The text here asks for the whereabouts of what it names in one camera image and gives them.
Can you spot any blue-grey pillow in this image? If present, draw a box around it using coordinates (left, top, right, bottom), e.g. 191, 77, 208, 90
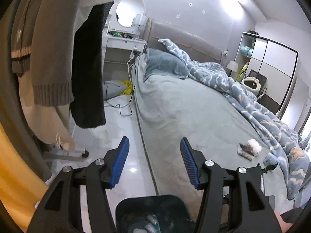
143, 48, 189, 82

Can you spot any yellow curtain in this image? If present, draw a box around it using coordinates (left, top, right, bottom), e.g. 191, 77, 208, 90
0, 127, 48, 232

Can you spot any blue white tissue pack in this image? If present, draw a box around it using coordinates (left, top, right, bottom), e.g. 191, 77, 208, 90
264, 153, 280, 171

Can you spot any round wall mirror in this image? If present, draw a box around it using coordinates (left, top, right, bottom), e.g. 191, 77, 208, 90
115, 0, 145, 27

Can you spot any white dressing table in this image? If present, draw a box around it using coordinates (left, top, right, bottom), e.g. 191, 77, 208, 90
102, 14, 148, 77

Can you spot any black hanging coat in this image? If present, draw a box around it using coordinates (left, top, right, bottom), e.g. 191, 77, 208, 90
70, 2, 114, 129

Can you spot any yellow plastic bag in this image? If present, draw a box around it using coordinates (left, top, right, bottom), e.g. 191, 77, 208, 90
120, 80, 133, 95

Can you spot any white fluffy ball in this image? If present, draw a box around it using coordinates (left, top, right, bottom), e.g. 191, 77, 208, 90
247, 139, 261, 156

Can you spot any blue cloud-pattern duvet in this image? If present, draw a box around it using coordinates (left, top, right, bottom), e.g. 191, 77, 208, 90
158, 38, 309, 200

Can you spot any grey-green bed blanket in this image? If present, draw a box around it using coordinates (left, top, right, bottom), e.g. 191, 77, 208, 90
133, 50, 290, 222

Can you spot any white cloud-shaped pet bed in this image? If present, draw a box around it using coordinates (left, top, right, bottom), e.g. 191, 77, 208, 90
241, 77, 261, 96

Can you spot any white wardrobe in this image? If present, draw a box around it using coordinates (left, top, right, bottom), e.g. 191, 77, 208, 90
233, 32, 298, 118

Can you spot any dark teal trash bin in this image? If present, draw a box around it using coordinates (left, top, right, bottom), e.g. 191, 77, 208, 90
115, 195, 195, 232

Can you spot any bedside table lamp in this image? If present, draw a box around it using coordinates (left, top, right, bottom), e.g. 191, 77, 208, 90
226, 61, 238, 77

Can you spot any white clothes rack base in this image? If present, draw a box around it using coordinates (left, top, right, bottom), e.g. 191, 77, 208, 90
43, 134, 90, 162

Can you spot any black tissue pack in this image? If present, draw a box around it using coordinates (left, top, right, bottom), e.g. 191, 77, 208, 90
237, 143, 254, 161

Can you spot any person right hand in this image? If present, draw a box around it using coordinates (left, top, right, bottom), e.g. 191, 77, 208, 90
274, 211, 292, 233

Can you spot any grey upholstered headboard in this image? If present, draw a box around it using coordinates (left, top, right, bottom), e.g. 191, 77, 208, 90
143, 18, 222, 64

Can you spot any brown knit cardigan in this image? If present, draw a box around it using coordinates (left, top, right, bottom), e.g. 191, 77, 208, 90
11, 0, 91, 107

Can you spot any black floor cable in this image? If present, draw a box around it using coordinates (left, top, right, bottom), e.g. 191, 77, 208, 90
103, 50, 147, 116

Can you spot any beige hanging coat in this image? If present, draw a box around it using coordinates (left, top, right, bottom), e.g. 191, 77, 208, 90
18, 71, 75, 151

